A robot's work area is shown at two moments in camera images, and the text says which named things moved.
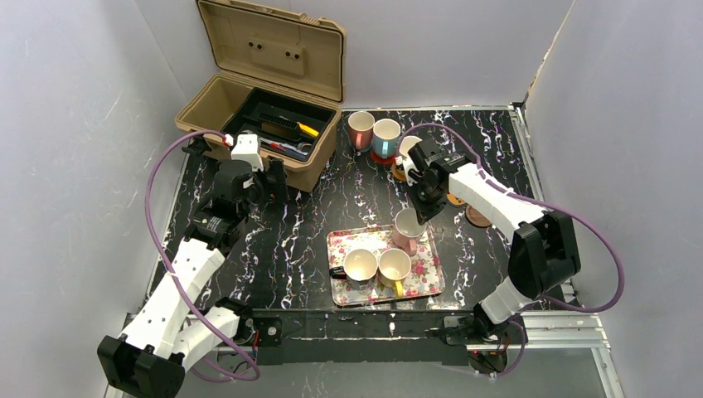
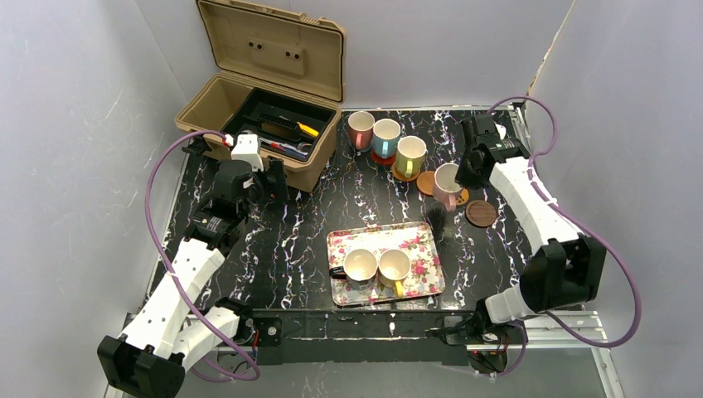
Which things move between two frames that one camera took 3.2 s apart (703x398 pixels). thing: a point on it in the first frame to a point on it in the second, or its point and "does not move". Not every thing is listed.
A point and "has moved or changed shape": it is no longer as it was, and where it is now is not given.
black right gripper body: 427,183 to 468,170
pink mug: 406,229 has moved or changed shape
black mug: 359,269 does not move
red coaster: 382,161 does not move
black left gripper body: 276,179 does not move
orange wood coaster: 398,173 does not move
